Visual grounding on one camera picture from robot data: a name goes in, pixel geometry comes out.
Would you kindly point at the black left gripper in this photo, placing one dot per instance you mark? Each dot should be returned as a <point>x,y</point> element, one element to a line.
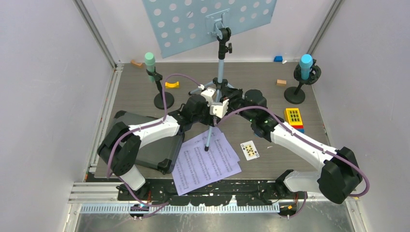
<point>210,119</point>

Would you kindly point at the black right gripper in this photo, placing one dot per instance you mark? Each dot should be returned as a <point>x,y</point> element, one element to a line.
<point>231,94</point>

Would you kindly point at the sheet music page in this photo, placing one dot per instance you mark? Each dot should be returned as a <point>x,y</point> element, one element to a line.
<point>208,157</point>
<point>183,184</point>

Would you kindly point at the light blue music stand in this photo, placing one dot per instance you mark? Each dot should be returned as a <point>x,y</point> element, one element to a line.
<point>183,25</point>

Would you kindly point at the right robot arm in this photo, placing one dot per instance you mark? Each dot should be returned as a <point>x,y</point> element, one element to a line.
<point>337,174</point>

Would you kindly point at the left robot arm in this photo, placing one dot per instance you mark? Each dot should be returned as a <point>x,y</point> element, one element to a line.
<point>121,145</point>

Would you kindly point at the yellow curved wooden block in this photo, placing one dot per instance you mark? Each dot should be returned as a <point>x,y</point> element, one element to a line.
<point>172,85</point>

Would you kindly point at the black left microphone stand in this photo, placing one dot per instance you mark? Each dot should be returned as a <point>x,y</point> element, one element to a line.
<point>163,100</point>

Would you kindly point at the black microphone stand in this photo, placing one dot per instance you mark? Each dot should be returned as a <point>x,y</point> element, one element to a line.
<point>163,100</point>
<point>296,95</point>

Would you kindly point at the tan wooden block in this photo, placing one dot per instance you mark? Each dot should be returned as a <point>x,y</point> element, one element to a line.
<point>281,83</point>

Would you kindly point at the face up playing card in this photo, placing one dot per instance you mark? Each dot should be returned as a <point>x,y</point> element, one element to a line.
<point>249,150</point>

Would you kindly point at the small blue block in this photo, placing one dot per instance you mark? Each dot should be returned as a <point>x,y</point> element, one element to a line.
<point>278,58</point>

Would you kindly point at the grey aluminium carrying case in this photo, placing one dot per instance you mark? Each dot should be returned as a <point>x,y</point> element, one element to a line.
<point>159,155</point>

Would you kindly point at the black right microphone stand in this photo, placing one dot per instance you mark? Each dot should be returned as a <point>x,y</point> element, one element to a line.
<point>296,95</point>

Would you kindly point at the yellow red blue brick block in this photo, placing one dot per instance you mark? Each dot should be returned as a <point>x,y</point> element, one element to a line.
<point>293,117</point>

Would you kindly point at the mint green toy microphone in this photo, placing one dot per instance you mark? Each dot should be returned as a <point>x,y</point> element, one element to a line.
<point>150,64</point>

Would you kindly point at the brown wooden block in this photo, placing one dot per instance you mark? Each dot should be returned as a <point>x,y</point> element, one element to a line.
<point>136,64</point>

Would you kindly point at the blue toy microphone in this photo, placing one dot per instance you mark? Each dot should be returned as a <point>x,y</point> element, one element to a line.
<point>305,64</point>

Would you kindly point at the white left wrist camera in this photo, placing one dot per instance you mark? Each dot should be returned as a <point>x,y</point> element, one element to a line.
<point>208,94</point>

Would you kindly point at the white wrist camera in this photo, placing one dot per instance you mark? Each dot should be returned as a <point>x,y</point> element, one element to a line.
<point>219,109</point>
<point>208,94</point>

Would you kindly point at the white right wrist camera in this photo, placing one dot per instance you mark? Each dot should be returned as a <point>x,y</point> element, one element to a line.
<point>219,109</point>

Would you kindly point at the aluminium frame rail left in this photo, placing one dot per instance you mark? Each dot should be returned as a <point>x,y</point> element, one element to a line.
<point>90,15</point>

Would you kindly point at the aluminium frame rail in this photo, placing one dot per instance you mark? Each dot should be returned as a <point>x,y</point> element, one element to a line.
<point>324,25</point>
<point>90,15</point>

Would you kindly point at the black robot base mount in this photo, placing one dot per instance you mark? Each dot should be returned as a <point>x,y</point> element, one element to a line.
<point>245,192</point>

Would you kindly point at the aluminium frame rail right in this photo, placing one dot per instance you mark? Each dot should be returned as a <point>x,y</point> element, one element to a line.
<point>324,25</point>

